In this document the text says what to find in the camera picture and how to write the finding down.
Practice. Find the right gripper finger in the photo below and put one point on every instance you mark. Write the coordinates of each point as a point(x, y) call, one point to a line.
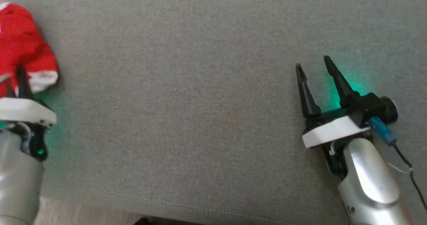
point(340, 84)
point(307, 94)

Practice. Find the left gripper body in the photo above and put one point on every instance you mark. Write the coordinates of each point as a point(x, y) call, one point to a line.
point(20, 109)

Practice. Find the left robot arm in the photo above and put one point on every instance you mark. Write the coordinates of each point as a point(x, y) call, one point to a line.
point(16, 185)

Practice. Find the large grey sofa seat cushion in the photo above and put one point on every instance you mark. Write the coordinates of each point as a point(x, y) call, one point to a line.
point(183, 101)

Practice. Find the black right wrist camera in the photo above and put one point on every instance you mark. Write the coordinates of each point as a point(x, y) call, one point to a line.
point(370, 106)

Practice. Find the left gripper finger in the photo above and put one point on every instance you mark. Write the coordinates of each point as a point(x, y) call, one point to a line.
point(23, 84)
point(11, 92)

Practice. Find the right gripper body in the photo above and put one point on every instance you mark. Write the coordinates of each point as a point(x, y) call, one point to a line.
point(330, 130)

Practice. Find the red shorts white trim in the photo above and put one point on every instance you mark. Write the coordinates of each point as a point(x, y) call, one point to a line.
point(23, 41)

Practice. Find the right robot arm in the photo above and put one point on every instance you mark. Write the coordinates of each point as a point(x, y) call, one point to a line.
point(367, 181)

